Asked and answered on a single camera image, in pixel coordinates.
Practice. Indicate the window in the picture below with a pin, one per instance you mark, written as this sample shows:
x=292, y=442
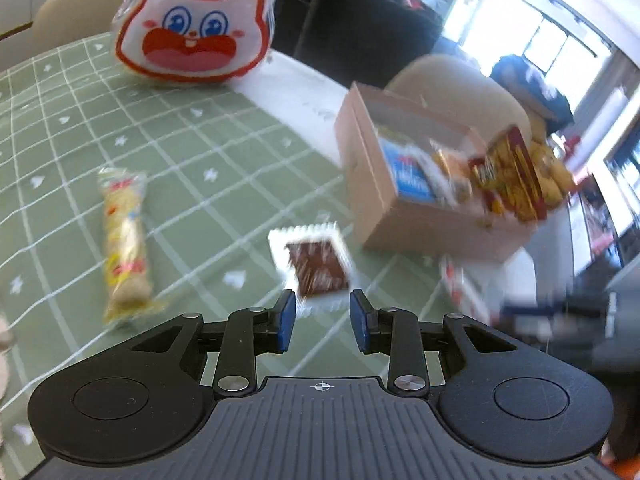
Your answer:
x=525, y=25

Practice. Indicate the yellow lumpy object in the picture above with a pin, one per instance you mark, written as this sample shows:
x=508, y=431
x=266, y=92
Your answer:
x=552, y=170

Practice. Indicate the brown white snack packet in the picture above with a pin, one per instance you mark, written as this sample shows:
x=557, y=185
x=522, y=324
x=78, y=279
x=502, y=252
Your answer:
x=315, y=265

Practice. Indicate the orange snack packet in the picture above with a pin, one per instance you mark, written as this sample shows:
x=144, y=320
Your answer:
x=452, y=170

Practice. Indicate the dark blue bag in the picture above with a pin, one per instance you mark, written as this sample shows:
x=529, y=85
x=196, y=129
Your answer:
x=535, y=85

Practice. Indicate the rabbit face snack bag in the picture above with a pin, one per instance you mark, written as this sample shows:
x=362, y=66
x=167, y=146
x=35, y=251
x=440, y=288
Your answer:
x=195, y=25

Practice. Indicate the black cabinet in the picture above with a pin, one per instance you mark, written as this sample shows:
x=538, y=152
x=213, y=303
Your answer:
x=360, y=15

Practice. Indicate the cardboard box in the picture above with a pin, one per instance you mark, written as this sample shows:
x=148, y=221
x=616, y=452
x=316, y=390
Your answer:
x=395, y=225

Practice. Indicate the red white snack packet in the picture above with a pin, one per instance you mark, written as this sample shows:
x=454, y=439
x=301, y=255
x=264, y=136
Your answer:
x=462, y=285

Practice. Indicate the blue snack packet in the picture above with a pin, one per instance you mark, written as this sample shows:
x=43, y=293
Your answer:
x=410, y=175

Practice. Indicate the beige chair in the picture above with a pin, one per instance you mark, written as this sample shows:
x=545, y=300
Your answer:
x=450, y=80
x=70, y=15

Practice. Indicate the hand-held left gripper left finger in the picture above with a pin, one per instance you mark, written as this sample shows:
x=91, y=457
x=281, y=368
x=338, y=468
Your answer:
x=286, y=320

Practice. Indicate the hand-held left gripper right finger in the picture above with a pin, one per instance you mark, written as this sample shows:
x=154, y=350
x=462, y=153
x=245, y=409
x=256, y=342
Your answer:
x=360, y=322

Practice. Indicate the green checkered tablecloth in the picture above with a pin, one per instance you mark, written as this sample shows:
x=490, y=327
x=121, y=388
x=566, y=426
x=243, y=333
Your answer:
x=200, y=160

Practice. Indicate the long yellow biscuit packet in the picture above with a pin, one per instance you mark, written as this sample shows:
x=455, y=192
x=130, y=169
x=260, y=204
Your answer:
x=125, y=245

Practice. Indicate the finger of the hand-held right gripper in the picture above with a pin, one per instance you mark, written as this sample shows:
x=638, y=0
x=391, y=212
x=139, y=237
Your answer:
x=532, y=317

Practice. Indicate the red yellow snack bag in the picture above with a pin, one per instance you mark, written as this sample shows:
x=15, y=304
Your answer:
x=515, y=180

